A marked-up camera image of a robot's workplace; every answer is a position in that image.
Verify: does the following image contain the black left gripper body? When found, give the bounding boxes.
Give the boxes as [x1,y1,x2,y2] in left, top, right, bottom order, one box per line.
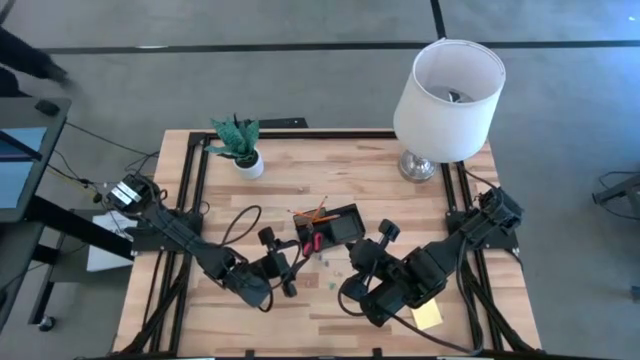
[263,251,295,281]

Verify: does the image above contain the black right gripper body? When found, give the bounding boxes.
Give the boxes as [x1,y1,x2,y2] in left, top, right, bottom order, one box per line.
[347,238,396,284]

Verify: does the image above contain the black mesh desk organizer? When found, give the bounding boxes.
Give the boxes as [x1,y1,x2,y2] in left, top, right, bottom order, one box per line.
[292,202,367,257]

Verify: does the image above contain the red black scissors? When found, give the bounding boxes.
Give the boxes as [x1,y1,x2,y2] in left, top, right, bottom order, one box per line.
[301,230,326,258]

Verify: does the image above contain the yellow sticky note pad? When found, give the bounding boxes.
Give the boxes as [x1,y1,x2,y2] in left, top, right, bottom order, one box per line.
[409,298,445,332]

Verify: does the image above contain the green plant white pot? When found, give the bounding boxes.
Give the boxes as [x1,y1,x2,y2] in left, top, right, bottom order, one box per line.
[204,113,265,181]

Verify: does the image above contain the black mounting plate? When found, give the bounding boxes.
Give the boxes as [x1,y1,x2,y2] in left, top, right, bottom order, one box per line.
[257,117,310,130]

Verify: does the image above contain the white shade silver table lamp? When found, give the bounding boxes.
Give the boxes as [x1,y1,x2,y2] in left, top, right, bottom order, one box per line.
[392,37,507,184]

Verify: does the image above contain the white paper sheets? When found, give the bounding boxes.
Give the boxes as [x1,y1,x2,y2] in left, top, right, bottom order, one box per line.
[86,208,142,274]

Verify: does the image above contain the black stand legs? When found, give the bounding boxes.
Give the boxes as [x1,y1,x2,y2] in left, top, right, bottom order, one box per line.
[0,194,136,334]

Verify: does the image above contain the black floor stand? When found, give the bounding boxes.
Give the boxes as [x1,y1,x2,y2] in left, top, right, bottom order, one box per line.
[591,171,640,221]

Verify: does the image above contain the small black desk device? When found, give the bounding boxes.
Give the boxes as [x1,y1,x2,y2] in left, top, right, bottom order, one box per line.
[34,99,61,118]

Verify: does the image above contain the blue screen monitor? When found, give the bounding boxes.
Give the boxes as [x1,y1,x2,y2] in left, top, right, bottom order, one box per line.
[0,127,49,209]

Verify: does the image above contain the grey side desk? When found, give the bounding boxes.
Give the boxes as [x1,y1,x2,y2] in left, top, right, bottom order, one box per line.
[0,97,72,224]

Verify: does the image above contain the person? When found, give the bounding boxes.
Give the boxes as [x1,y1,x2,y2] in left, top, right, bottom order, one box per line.
[0,24,76,99]

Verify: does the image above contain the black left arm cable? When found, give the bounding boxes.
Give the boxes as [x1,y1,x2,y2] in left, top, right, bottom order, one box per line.
[219,203,264,249]

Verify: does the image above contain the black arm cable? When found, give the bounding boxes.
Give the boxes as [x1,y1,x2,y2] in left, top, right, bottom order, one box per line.
[337,279,486,357]
[219,203,264,249]

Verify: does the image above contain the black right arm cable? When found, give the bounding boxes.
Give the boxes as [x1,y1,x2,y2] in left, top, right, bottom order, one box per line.
[337,279,486,357]

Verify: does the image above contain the black aluminium table frame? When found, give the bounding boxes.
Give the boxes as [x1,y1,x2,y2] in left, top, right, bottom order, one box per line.
[74,130,546,360]

